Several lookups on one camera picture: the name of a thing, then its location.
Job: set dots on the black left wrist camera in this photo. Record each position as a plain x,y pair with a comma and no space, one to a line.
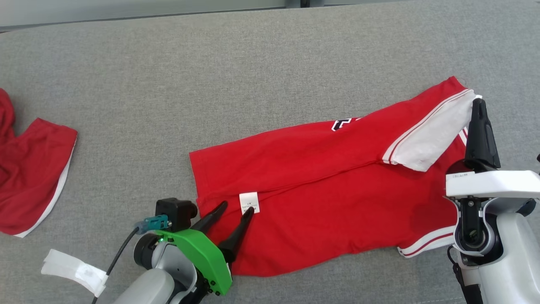
175,213

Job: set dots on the red Bulls jersey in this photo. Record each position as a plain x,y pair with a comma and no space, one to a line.
316,190

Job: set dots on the red shorts with white trim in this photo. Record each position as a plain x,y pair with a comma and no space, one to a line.
29,177

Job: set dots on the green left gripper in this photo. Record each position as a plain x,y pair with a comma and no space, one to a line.
202,253

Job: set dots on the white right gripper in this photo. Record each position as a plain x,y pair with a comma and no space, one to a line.
493,184

